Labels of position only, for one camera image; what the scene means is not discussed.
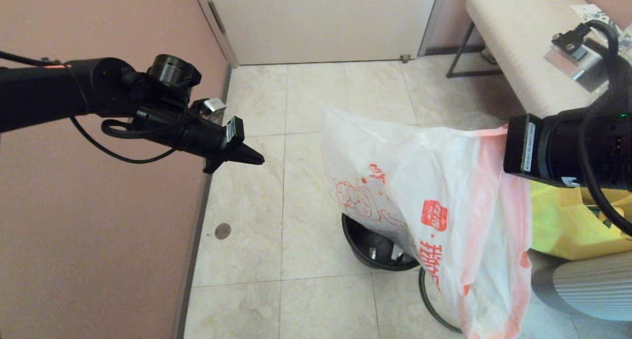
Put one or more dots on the grey wall baseboard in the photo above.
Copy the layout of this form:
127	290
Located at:
207	191

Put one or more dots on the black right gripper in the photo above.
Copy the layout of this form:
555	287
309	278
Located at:
533	146

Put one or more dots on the black white printed leaflet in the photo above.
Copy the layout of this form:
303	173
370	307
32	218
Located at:
590	11

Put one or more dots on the yellow fabric tote bag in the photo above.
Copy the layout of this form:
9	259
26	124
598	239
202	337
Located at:
558	225

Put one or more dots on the white trash bag red cartoon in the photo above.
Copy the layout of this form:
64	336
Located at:
434	181

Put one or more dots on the white door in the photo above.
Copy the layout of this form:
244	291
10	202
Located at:
321	23

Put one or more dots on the beige bench metal legs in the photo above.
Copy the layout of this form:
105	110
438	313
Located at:
513	43

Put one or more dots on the small white paper scrap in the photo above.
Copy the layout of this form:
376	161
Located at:
372	253

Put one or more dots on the large white paper scrap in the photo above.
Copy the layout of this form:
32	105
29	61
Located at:
396	252

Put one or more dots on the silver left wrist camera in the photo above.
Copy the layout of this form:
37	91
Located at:
213	107

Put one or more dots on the round metal floor drain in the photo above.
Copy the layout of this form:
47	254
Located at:
222	231

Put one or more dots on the black trash bin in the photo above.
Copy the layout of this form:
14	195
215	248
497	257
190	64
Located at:
365	247

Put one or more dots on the grey shoe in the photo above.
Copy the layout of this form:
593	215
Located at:
488	57

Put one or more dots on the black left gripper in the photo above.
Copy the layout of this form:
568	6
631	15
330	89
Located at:
192	134

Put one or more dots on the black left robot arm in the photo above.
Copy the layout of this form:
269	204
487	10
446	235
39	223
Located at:
49	92

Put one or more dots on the grey ribbed round object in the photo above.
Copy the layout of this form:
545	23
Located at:
592	289

